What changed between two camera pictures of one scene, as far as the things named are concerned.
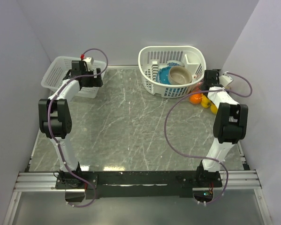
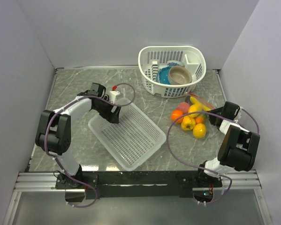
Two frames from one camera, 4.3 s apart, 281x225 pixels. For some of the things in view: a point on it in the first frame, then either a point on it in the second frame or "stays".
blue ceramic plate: (163, 75) stays
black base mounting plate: (172, 183) stays
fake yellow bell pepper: (205, 102) -> (187, 123)
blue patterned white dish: (171, 63) stays
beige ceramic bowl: (178, 74) stays
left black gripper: (95, 82) -> (111, 117)
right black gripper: (218, 82) -> (211, 119)
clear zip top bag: (217, 94) -> (191, 115)
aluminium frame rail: (45, 182) stays
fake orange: (195, 99) -> (175, 114)
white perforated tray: (57, 67) -> (136, 137)
